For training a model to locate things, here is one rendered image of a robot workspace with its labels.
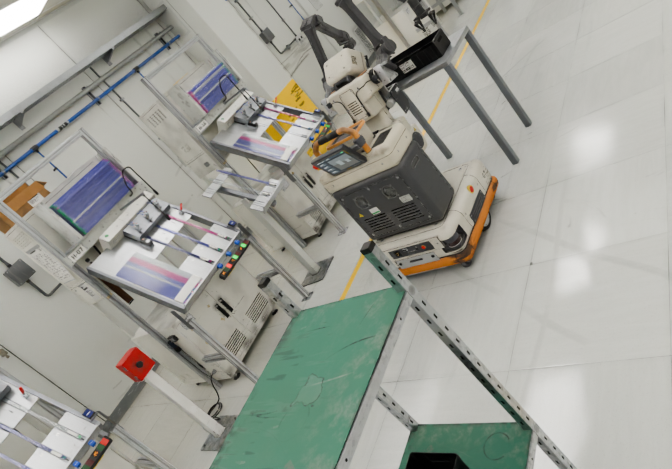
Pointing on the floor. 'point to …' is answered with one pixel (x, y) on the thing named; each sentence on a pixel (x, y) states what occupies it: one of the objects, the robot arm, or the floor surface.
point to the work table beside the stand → (466, 92)
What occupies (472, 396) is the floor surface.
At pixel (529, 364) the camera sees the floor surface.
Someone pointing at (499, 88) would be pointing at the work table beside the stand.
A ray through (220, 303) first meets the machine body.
